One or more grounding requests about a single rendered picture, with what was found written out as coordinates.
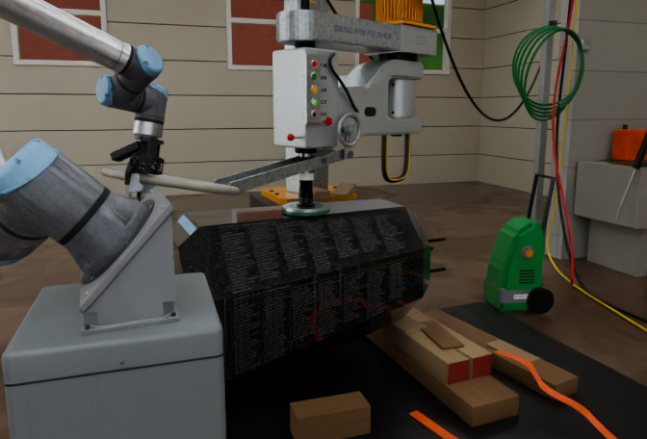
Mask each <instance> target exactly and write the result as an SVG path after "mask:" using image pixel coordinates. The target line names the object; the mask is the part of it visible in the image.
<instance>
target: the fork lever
mask: <svg viewBox="0 0 647 439"><path fill-rule="evenodd" d="M344 155H345V148H343V149H340V150H337V151H334V147H326V148H323V149H319V150H317V152H316V153H313V156H315V157H314V158H311V159H307V160H304V161H300V162H297V163H296V157H297V156H296V157H292V158H289V159H285V160H282V161H278V162H275V163H271V164H268V165H264V166H261V167H258V168H252V169H249V170H245V171H242V172H238V173H235V174H231V175H228V176H224V177H221V178H218V179H214V184H217V183H218V184H223V185H229V187H231V186H234V187H238V188H239V189H240V193H241V192H244V191H247V190H251V189H254V188H257V187H260V186H263V185H266V184H270V183H272V182H275V181H278V180H281V179H284V178H288V177H291V176H294V175H297V174H300V173H303V172H306V171H309V170H312V169H315V168H320V167H324V166H327V165H330V164H333V163H336V162H339V161H343V160H345V159H344Z"/></svg>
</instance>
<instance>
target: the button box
mask: <svg viewBox="0 0 647 439"><path fill-rule="evenodd" d="M312 60H315V61H316V62H317V67H316V68H312V67H311V61H312ZM313 72H315V73H316V74H317V80H316V81H312V80H311V74H312V73H313ZM313 85H315V86H316V87H317V92H316V93H312V92H311V87H312V86H313ZM313 97H315V98H316V99H317V105H316V106H312V104H311V99H312V98H313ZM313 110H316V111H317V117H316V118H312V117H311V112H312V111H313ZM302 123H303V124H318V123H321V55H315V54H302Z"/></svg>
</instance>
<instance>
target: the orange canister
mask: <svg viewBox="0 0 647 439"><path fill-rule="evenodd" d="M646 131H647V129H628V124H623V127H622V129H616V130H614V132H613V141H612V151H611V160H608V163H609V164H614V165H622V166H632V165H633V164H634V160H635V157H636V155H637V152H638V150H639V148H640V146H641V144H642V141H643V139H644V136H645V134H646Z"/></svg>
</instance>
